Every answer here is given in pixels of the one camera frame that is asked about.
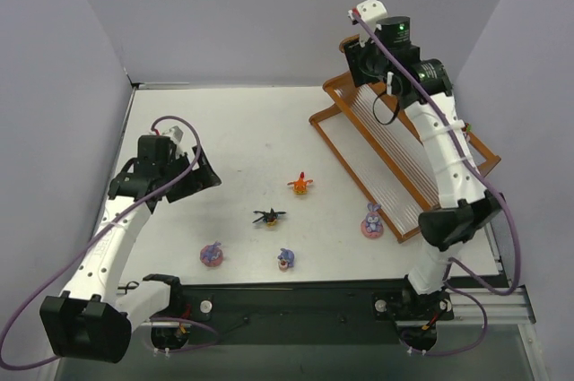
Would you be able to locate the orange dragon toy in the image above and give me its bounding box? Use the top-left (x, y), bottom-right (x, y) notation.
top-left (287, 171), bottom-right (314, 195)

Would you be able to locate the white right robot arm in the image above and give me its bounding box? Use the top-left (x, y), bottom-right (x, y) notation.
top-left (344, 12), bottom-right (500, 297)

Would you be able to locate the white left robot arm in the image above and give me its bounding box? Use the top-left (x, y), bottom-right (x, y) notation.
top-left (39, 126), bottom-right (221, 363)

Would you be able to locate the purple creature on donut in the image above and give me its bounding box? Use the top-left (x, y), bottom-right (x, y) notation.
top-left (199, 241), bottom-right (223, 267)

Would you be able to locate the wooden tiered shelf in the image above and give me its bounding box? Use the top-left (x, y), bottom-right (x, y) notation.
top-left (308, 35), bottom-right (502, 245)

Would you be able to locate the purple bunny lying toy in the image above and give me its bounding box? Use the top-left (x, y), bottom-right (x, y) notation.
top-left (277, 248), bottom-right (295, 272)

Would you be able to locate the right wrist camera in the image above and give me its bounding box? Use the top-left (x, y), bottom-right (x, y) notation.
top-left (348, 0), bottom-right (388, 30)

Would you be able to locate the black dragon toy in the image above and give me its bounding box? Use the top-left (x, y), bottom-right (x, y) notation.
top-left (252, 208), bottom-right (287, 227)

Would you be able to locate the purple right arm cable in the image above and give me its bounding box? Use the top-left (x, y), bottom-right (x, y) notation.
top-left (349, 12), bottom-right (524, 358)

